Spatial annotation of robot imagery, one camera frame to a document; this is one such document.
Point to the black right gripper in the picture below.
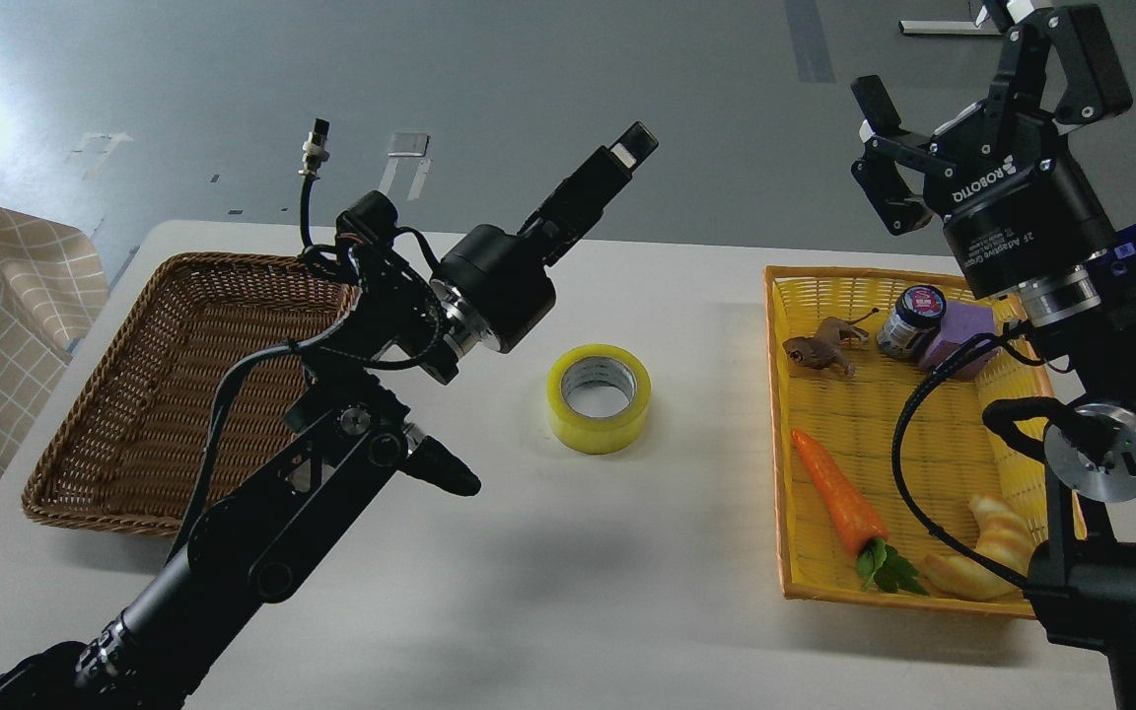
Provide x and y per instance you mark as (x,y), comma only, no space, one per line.
(1032,213)

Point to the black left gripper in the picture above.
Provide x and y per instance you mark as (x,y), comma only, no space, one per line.
(503,277)

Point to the yellow tape roll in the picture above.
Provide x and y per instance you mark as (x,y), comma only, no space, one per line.
(598,399)

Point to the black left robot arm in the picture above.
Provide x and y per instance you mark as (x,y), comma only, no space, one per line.
(259,544)

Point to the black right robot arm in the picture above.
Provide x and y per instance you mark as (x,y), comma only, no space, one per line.
(1081,582)

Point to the white stand base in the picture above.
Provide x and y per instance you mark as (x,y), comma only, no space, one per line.
(943,27)

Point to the small dark jar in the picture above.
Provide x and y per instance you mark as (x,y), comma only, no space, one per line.
(914,318)

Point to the purple foam block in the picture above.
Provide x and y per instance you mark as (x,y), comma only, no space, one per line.
(961,321)

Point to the yellow plastic basket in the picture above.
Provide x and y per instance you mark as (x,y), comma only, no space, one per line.
(947,456)

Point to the brown toy animal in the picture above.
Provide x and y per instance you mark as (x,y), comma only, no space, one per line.
(825,348)

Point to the toy croissant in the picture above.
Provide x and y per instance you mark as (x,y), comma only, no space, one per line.
(1003,537)

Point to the orange toy carrot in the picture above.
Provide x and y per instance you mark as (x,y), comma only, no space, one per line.
(861,530)

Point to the brown wicker basket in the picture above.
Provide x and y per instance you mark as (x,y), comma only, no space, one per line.
(124,459)

